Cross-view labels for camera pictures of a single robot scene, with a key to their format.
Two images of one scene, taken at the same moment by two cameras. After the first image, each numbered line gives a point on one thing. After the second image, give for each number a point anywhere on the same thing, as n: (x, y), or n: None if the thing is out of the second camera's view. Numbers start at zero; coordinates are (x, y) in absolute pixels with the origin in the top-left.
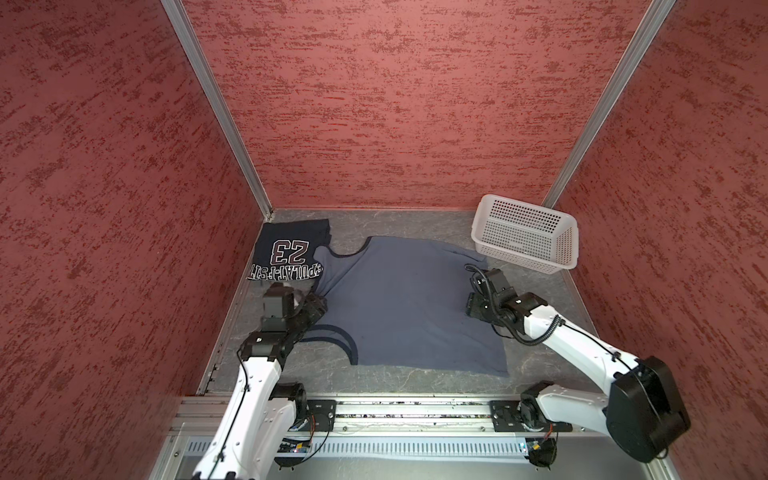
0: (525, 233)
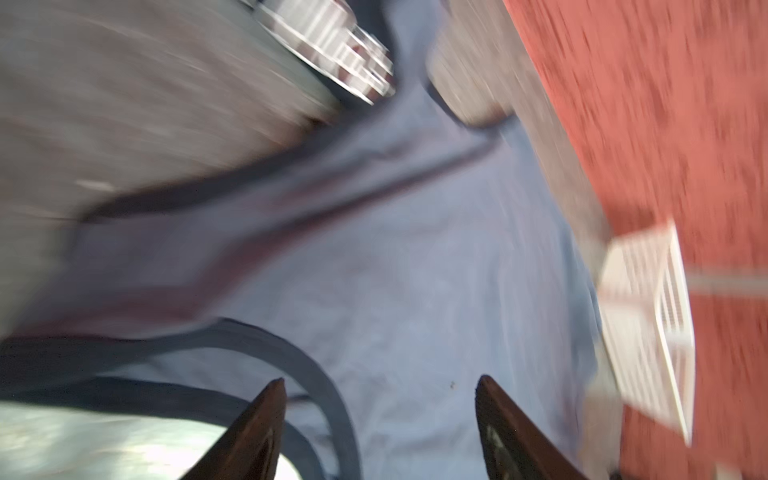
0: (648, 321)
